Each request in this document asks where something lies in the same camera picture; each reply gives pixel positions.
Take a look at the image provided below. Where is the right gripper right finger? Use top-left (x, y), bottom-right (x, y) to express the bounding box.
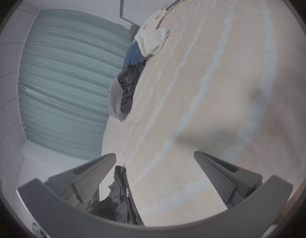
top-left (194, 151), bottom-right (264, 206)

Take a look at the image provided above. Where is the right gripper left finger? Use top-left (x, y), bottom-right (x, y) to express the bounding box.
top-left (44, 153), bottom-right (117, 205)

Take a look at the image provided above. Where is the grey garment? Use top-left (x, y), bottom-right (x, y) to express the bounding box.
top-left (108, 79), bottom-right (127, 121)

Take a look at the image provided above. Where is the blue-green curtain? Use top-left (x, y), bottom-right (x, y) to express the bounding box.
top-left (18, 9), bottom-right (134, 161)

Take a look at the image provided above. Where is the bed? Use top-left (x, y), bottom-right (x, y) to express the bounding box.
top-left (99, 0), bottom-right (306, 227)

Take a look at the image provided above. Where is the black shiny garment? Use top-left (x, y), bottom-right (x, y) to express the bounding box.
top-left (117, 63), bottom-right (146, 114)

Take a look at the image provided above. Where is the blue garment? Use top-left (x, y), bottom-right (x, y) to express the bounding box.
top-left (123, 41), bottom-right (147, 68)

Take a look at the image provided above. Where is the white garment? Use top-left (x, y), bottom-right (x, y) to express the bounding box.
top-left (135, 27), bottom-right (171, 57)

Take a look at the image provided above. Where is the white printed pillow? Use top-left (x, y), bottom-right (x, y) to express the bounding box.
top-left (142, 6), bottom-right (167, 32)

